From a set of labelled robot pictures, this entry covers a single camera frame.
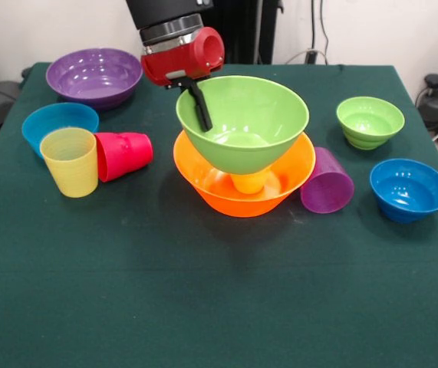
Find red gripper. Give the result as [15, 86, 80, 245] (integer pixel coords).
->
[140, 26, 226, 133]

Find large green bowl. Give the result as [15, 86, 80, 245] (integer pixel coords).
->
[175, 75, 311, 176]

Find red cup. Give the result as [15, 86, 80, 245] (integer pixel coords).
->
[94, 131, 155, 184]

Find yellow cup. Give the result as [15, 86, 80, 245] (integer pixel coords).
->
[230, 171, 272, 195]

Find large orange bowl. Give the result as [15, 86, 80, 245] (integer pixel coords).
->
[173, 129, 317, 219]

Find translucent yellow-green cup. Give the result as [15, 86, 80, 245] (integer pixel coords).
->
[39, 127, 99, 199]

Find purple cup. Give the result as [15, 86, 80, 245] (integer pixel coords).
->
[299, 146, 356, 215]

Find large purple bowl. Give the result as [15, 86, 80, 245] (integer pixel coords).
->
[45, 47, 144, 113]

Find light blue bowl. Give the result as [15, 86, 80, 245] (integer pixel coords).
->
[21, 102, 100, 160]

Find small green bowl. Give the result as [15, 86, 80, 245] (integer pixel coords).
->
[335, 96, 406, 152]

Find dark green table cloth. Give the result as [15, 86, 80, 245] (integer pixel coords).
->
[0, 61, 438, 368]

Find dark blue bowl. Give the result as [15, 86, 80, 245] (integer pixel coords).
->
[369, 158, 438, 225]

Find black hanging cable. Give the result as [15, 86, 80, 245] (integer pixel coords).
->
[304, 0, 333, 65]

